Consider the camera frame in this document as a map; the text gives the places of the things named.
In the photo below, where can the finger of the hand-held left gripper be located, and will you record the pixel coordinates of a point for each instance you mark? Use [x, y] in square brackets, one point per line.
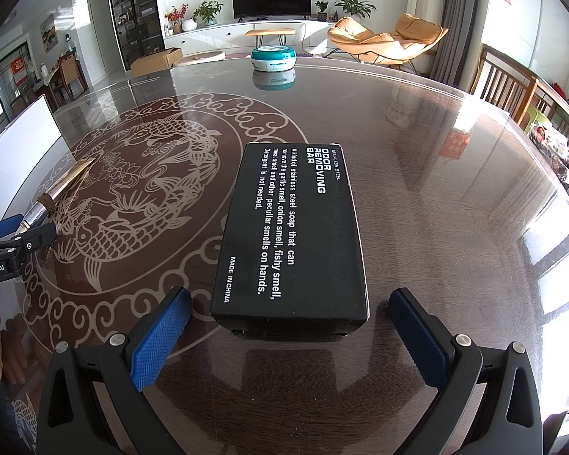
[33, 239]
[2, 225]

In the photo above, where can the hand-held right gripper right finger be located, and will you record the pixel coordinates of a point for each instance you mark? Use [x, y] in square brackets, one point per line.
[419, 341]

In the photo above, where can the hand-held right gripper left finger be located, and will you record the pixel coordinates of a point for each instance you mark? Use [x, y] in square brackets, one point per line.
[161, 336]

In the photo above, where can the gold cosmetic tube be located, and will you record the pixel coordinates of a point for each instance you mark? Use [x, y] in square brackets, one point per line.
[69, 180]

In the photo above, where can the white foam board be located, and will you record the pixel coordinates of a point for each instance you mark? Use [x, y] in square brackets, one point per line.
[23, 151]

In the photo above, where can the black cardboard box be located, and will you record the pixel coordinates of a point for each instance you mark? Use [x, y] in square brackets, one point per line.
[289, 227]

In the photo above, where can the red door poster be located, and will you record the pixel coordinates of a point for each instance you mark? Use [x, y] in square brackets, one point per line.
[19, 71]

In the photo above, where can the brown dining chair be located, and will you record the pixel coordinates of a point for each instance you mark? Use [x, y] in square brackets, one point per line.
[73, 76]

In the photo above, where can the open cardboard box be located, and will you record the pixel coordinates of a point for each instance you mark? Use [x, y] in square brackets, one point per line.
[154, 62]

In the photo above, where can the dark glass bookshelf cabinet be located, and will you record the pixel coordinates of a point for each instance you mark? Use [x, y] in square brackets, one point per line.
[135, 14]

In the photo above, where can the red flower plant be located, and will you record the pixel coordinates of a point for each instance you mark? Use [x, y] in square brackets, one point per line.
[174, 16]

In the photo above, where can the white round vase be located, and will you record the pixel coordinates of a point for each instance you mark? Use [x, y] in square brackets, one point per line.
[189, 25]

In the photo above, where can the wooden slatted chair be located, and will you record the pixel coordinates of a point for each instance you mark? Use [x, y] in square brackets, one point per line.
[500, 80]
[557, 113]

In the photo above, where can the white television cabinet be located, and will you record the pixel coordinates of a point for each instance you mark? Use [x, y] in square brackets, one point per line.
[213, 33]

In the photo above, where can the teal round jar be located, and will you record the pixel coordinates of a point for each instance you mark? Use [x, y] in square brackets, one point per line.
[274, 57]

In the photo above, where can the orange lounge chair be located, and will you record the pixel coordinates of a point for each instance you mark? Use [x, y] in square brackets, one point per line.
[384, 40]

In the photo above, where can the wooden bench with metal legs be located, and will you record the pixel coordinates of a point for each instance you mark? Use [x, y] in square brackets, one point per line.
[270, 32]

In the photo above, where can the grey curtain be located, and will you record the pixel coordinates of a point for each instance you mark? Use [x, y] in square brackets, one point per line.
[457, 23]

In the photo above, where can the large leafy potted plant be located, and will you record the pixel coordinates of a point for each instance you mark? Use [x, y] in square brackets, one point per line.
[355, 7]

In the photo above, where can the small green potted plant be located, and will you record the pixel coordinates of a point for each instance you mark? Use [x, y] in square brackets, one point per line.
[321, 8]

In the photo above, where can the framed wall painting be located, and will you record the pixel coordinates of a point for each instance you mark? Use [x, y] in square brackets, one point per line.
[48, 32]

